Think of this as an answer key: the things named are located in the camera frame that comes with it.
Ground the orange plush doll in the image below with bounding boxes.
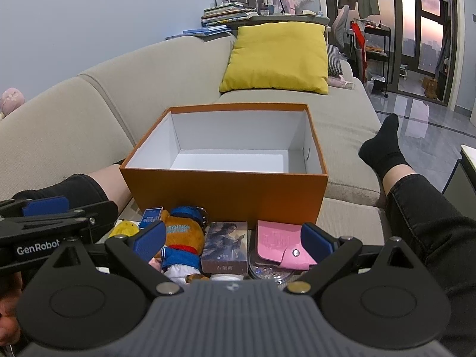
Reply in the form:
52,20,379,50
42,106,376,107
149,206,207,289

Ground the yellow cushion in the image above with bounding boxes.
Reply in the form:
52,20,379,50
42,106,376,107
219,21,328,95

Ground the orange cardboard box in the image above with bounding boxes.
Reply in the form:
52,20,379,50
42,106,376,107
120,102,328,224

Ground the pink card wallet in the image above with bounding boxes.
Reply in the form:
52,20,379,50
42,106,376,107
256,220,316,271

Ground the grey striped cushion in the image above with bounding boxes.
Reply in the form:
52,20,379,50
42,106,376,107
327,44,343,77

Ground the pink plush toy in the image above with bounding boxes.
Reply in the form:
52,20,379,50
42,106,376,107
0,88,25,119

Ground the beige fabric sofa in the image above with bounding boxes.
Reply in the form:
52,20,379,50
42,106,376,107
1,37,390,245

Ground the white coffee table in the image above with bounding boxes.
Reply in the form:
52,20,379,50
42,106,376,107
442,145,476,220

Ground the stack of books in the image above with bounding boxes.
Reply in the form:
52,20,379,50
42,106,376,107
201,2,257,27

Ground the person left leg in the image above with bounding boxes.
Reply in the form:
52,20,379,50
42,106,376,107
11,161,131,212

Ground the person left hand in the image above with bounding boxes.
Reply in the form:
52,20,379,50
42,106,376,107
0,273,23,347

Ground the blue book on sofa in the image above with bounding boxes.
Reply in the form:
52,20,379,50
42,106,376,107
165,25,232,40

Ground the photo card box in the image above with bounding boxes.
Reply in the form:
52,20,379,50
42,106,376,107
200,222,248,275

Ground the clear glitter disc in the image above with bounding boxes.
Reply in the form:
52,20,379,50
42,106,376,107
248,250,304,289

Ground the person right leg black sock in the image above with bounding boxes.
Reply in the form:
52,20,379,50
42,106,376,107
358,114,476,356

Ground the black rolling shelf cart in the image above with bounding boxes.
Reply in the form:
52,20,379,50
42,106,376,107
364,23,391,98

